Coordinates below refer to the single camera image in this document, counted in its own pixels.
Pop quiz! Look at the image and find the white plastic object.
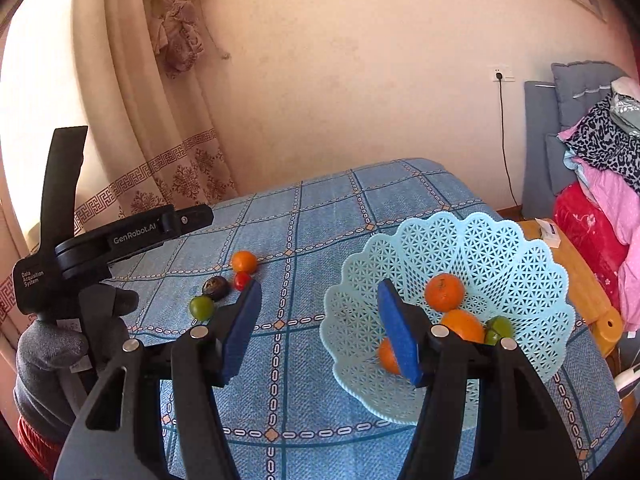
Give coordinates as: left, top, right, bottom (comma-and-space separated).
614, 364, 640, 395

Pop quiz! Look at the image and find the green tomato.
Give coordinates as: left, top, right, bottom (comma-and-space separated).
189, 295, 216, 322
484, 315, 514, 346

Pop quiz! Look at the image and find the blue patterned bedsheet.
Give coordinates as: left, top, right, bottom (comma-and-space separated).
107, 158, 626, 480

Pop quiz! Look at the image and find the bumpy orange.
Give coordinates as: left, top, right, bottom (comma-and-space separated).
424, 272, 465, 312

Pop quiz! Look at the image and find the person's left hand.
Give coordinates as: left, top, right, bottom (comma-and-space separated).
14, 287, 141, 431

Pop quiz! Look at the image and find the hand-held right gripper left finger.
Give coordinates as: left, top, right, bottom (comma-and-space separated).
55, 279, 263, 480

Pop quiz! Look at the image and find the black power cable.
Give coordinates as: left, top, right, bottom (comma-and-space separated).
496, 76, 521, 208

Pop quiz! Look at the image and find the grey headboard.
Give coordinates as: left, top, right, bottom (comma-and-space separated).
522, 80, 568, 206

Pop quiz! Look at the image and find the wooden nightstand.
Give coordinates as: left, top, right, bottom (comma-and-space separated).
515, 219, 622, 358

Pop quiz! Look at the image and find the pile of clothes and cushions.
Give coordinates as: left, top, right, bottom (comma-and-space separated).
557, 125, 640, 333

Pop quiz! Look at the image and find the beige patterned curtain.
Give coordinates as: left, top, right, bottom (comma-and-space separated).
0, 0, 238, 321

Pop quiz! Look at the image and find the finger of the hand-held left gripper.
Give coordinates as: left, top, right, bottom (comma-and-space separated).
74, 203, 215, 265
40, 126, 89, 257

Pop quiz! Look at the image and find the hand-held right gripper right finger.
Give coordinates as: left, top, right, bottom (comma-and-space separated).
376, 279, 583, 480

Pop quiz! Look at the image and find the large smooth orange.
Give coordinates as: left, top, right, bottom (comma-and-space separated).
440, 309, 486, 345

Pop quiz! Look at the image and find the red quilt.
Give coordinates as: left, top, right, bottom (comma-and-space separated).
554, 182, 628, 293

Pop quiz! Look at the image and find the dark brown wrinkled fruit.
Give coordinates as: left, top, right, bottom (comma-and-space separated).
202, 276, 231, 302

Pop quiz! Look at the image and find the light blue plastic basket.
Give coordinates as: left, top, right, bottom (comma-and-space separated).
322, 211, 571, 426

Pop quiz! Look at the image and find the grey floral cloth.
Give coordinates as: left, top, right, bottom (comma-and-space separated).
611, 77, 640, 136

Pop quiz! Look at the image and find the small white box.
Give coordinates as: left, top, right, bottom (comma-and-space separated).
535, 218, 563, 249

